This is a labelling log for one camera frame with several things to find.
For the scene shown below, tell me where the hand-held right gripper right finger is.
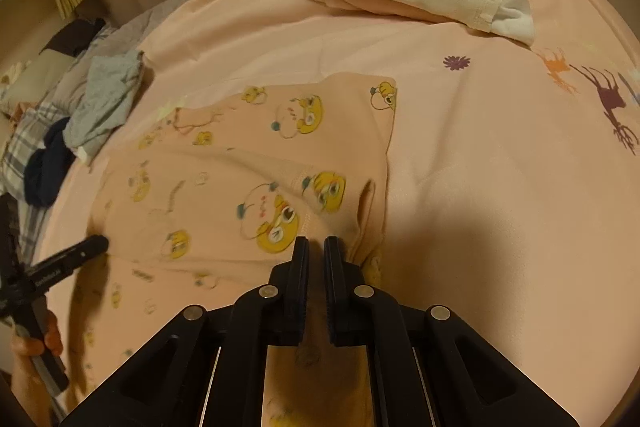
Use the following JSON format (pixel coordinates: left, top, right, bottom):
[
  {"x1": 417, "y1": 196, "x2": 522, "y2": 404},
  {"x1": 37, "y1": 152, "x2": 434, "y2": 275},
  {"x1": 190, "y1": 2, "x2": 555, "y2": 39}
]
[{"x1": 324, "y1": 234, "x2": 576, "y2": 427}]

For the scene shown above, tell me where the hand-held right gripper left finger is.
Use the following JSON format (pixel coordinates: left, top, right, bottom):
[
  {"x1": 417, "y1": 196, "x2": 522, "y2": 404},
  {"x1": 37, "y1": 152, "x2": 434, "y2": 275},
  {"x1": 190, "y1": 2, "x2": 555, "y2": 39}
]
[{"x1": 60, "y1": 236, "x2": 311, "y2": 427}]

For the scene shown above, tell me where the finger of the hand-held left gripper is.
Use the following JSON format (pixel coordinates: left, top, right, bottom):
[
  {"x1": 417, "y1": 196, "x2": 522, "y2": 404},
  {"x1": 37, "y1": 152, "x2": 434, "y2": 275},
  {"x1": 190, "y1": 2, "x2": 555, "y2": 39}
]
[{"x1": 30, "y1": 234, "x2": 111, "y2": 288}]

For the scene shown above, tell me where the pink cartoon print garment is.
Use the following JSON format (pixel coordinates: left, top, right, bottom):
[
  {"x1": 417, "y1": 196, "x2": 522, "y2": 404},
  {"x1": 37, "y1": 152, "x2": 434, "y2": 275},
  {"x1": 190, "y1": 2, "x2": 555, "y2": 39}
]
[{"x1": 65, "y1": 74, "x2": 399, "y2": 427}]

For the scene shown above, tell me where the person's left forearm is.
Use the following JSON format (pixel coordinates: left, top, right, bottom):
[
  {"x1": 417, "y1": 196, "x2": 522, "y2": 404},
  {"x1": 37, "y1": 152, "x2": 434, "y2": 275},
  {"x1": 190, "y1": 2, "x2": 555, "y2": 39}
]
[{"x1": 9, "y1": 352, "x2": 68, "y2": 418}]

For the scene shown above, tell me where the person's left hand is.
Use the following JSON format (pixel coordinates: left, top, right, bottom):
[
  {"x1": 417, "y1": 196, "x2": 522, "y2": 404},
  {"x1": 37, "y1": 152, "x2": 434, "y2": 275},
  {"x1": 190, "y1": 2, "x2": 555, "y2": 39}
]
[{"x1": 10, "y1": 308, "x2": 65, "y2": 360}]

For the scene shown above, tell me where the navy garment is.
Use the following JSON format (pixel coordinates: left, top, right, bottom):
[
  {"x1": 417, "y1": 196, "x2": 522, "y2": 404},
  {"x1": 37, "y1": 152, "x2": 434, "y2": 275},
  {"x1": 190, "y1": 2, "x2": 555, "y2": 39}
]
[{"x1": 24, "y1": 117, "x2": 76, "y2": 208}]

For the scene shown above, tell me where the plaid quilt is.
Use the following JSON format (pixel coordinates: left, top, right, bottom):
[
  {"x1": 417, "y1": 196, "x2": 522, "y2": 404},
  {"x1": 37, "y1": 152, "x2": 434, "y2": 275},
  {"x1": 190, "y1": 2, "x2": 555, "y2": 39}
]
[{"x1": 0, "y1": 19, "x2": 166, "y2": 268}]

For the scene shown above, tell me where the grey garment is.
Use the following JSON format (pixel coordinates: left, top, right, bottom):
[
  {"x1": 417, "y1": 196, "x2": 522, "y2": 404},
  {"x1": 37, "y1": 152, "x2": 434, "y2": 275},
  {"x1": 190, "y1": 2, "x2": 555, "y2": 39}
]
[{"x1": 62, "y1": 51, "x2": 147, "y2": 164}]

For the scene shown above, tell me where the pink deer print bedsheet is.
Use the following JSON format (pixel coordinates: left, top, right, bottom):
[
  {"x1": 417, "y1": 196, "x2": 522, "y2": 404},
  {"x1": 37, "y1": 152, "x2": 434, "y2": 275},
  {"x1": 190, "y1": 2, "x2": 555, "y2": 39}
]
[{"x1": 30, "y1": 0, "x2": 640, "y2": 427}]

